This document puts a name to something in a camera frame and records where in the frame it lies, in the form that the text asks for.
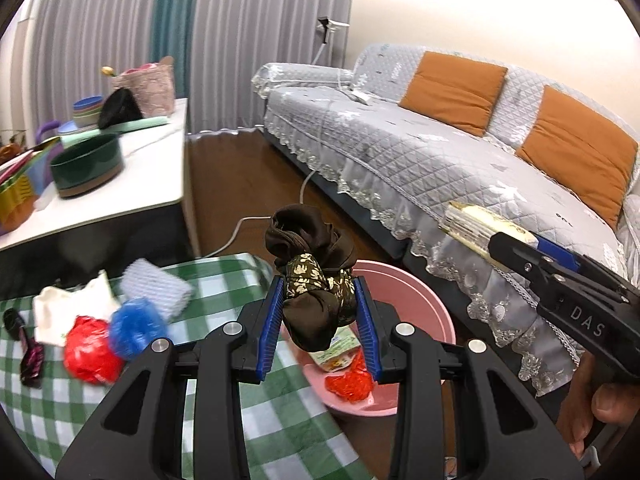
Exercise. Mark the brown floral hair scrunchie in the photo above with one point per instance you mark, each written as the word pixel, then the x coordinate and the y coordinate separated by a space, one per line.
pixel 310 310

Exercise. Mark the grey curtain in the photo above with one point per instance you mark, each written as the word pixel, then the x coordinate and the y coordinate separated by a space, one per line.
pixel 260 35

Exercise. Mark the stack of coloured bowls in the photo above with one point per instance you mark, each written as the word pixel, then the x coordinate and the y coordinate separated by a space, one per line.
pixel 87 112

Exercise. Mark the grey quilted sofa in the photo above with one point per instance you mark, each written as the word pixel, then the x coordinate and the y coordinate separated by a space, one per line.
pixel 450 160

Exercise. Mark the green round tin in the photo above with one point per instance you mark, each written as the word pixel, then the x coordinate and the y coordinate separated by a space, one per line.
pixel 87 165

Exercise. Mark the black and pink hair clip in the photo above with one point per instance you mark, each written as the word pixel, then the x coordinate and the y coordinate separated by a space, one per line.
pixel 30 355

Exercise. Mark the orange cushion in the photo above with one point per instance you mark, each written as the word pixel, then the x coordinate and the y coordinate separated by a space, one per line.
pixel 452 92
pixel 580 155

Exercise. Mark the red plastic bag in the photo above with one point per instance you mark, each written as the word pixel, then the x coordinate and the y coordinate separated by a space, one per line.
pixel 92 352
pixel 350 385

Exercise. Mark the white paper bag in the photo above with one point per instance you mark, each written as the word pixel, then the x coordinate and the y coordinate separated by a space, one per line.
pixel 65 310

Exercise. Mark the white top cabinet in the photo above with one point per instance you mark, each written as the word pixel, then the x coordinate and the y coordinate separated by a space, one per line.
pixel 140 180

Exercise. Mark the colourful storage containers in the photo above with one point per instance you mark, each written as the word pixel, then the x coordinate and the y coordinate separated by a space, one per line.
pixel 17 195

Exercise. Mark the gold foil wrapper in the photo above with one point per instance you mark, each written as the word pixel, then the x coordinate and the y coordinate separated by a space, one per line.
pixel 475 225

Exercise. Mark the blue plastic bag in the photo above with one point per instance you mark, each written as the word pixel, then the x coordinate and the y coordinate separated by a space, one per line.
pixel 137 327

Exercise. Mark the mint green board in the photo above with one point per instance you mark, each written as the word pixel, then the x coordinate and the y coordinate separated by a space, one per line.
pixel 140 125

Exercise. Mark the green and white snack packet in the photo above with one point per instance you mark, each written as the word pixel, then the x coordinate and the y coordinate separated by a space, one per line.
pixel 337 355

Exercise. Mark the pink plastic bin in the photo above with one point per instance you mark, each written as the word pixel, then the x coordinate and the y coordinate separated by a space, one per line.
pixel 400 285

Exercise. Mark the green checkered tablecloth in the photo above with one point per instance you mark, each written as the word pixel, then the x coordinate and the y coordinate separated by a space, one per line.
pixel 280 420

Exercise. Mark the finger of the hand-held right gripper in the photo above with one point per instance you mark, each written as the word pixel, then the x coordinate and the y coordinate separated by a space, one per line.
pixel 555 252
pixel 515 255

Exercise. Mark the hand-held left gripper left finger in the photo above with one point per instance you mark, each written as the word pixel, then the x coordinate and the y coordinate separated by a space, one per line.
pixel 270 330

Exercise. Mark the gold ornament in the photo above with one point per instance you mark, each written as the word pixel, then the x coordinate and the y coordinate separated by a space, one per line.
pixel 107 71

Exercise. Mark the teal curtain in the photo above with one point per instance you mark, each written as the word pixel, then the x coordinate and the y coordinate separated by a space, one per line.
pixel 175 10

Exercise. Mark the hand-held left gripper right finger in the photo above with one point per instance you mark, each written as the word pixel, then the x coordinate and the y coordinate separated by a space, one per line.
pixel 367 330

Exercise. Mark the pink lace basket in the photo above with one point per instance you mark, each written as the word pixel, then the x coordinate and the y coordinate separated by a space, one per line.
pixel 147 87

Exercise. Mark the white foam net sleeve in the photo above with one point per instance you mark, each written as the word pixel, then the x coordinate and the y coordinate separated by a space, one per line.
pixel 155 287

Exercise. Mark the white power strip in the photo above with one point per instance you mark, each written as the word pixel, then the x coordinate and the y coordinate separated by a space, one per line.
pixel 361 96

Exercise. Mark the person's right hand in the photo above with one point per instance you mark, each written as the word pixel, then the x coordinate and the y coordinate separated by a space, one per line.
pixel 607 402

